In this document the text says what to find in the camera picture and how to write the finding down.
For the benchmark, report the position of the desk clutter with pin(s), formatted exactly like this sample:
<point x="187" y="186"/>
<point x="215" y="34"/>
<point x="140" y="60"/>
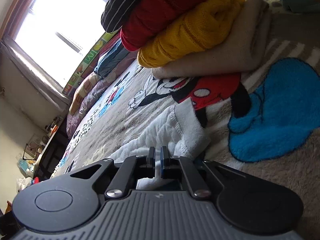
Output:
<point x="53" y="127"/>

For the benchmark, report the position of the white fluffy towel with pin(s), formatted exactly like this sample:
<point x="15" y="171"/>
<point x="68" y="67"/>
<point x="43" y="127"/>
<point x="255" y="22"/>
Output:
<point x="175" y="130"/>

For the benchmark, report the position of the window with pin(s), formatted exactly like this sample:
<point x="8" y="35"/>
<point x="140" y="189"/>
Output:
<point x="62" y="17"/>

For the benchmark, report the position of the purple quilt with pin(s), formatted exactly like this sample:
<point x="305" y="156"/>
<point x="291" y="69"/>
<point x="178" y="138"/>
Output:
<point x="75" y="125"/>

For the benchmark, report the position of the cartoon printed blanket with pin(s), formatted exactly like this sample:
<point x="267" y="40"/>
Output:
<point x="275" y="180"/>

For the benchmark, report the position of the red folded sweater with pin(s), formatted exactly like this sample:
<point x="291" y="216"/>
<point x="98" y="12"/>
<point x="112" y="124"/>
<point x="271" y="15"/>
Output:
<point x="162" y="10"/>

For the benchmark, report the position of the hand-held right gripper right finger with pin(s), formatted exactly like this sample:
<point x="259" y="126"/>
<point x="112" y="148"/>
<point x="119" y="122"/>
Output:
<point x="163" y="161"/>

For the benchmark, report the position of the yellow folded sweater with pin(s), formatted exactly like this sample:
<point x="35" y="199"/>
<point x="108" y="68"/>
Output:
<point x="190" y="35"/>

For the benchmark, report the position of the beige folded garment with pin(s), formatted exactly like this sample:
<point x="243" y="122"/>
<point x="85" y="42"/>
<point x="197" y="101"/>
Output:
<point x="225" y="57"/>

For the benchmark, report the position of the colourful foam panel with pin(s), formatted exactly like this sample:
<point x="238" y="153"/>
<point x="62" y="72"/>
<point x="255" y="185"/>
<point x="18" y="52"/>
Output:
<point x="85" y="62"/>

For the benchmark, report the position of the dark red cloth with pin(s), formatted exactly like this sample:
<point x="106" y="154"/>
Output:
<point x="111" y="43"/>

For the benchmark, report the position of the black striped folded garment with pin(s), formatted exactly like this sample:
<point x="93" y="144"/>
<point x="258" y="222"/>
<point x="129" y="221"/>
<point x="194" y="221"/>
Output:
<point x="125" y="5"/>

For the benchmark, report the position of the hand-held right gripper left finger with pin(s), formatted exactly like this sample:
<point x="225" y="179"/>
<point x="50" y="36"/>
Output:
<point x="151" y="156"/>

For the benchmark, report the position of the dark side desk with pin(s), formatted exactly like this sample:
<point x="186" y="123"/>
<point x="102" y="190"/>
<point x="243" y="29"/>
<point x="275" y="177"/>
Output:
<point x="50" y="155"/>

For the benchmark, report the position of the orange patterned pillow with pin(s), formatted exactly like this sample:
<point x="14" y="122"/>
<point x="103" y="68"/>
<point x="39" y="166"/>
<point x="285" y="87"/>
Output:
<point x="82" y="92"/>

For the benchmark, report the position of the blue folded blanket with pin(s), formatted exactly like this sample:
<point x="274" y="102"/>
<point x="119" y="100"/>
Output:
<point x="110" y="60"/>

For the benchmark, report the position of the blue plastic bag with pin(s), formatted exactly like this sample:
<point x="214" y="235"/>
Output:
<point x="25" y="165"/>

